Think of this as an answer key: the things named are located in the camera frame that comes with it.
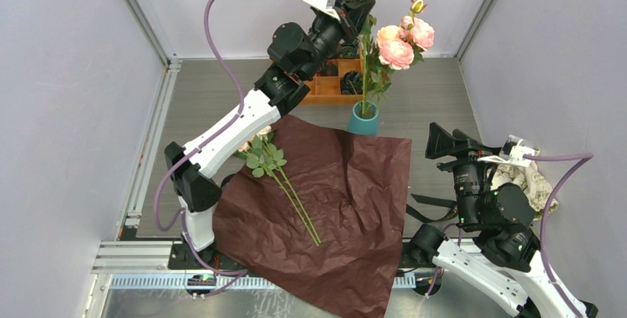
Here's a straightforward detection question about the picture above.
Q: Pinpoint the dark red wrapping paper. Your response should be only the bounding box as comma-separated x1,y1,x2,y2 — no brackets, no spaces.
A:
214,115,412,317

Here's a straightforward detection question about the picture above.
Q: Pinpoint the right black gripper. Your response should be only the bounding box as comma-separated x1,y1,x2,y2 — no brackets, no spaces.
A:
422,121,498,224

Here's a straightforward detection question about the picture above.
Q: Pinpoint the orange compartment tray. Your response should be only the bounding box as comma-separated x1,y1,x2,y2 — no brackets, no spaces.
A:
271,43,367,106

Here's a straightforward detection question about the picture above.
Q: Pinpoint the large pink rose stem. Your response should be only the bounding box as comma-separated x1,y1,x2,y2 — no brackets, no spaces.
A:
375,16,435,89

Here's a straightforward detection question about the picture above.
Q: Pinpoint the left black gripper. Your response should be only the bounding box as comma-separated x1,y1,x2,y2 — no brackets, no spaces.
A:
301,0,374,81

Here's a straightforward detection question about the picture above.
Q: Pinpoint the cream peach roses stem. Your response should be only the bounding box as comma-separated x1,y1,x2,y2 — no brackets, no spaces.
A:
233,126,322,247

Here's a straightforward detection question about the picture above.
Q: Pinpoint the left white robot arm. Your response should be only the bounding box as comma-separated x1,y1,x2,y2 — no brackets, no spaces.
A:
165,0,376,268

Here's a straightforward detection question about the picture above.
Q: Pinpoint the dark teal rolled sock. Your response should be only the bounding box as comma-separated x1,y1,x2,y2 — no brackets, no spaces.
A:
340,41,360,59

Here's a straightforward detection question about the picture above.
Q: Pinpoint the black printed ribbon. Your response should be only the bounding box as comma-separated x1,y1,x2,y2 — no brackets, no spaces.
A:
405,194,458,223

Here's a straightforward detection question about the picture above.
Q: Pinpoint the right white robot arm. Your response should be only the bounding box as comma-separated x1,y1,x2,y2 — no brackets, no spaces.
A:
405,123,598,317

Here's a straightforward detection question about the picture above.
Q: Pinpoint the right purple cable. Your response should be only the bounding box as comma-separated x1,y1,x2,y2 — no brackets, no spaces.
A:
521,152,594,318

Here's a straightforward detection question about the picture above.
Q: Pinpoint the small electronics board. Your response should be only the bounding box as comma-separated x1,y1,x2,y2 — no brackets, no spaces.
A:
187,274,216,287

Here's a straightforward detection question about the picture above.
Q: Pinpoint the perforated metal rail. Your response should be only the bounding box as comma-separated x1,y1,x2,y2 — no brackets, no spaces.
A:
109,274,417,291

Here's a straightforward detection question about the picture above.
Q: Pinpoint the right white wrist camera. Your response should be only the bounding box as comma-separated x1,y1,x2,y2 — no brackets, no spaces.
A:
478,135,538,168

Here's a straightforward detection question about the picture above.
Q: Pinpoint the teal vase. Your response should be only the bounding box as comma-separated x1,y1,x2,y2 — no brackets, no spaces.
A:
347,101,379,136

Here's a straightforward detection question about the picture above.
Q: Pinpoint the peach rose stem with bud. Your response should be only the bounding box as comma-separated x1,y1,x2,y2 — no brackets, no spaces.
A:
372,0,435,106

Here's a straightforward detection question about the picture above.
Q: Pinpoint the crumpled printed cloth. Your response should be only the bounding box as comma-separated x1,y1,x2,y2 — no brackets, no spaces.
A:
488,160,553,220

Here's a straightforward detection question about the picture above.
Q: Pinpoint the dark green rolled sock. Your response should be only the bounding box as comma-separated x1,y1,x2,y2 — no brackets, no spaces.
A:
339,70,364,95

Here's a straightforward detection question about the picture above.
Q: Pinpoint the orange rose stem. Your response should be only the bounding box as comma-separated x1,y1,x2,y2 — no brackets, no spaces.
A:
359,33,380,119

